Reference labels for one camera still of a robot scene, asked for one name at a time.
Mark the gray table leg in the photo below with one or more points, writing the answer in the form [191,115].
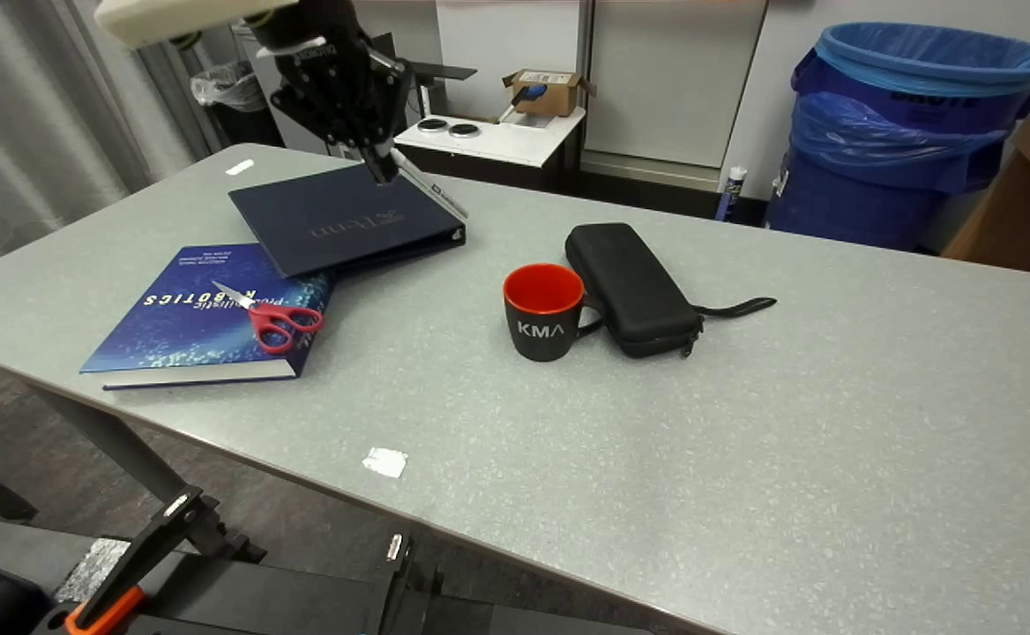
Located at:
[115,446]

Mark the gray curtain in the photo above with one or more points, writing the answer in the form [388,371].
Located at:
[44,130]

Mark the black equipment base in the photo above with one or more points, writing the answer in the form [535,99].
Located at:
[279,603]

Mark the blue trash bin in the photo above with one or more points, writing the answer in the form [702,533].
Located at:
[850,212]
[906,111]

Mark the small cardboard box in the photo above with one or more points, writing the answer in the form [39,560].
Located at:
[545,93]

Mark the black mug red inside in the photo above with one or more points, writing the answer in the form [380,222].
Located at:
[545,338]

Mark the black zippered case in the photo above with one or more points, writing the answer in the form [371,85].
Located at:
[634,283]

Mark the navy blue binder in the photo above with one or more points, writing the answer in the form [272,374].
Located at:
[339,225]

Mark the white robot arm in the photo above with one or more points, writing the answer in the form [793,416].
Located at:
[173,18]

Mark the silver pen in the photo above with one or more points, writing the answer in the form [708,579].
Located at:
[431,186]

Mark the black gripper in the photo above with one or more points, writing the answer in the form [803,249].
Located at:
[333,84]

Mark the blue hardcover book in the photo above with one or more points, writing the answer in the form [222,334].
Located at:
[185,321]

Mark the white partition panel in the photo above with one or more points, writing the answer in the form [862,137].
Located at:
[674,84]
[511,36]

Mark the clear plastic bag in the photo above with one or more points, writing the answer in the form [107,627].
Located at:
[222,91]

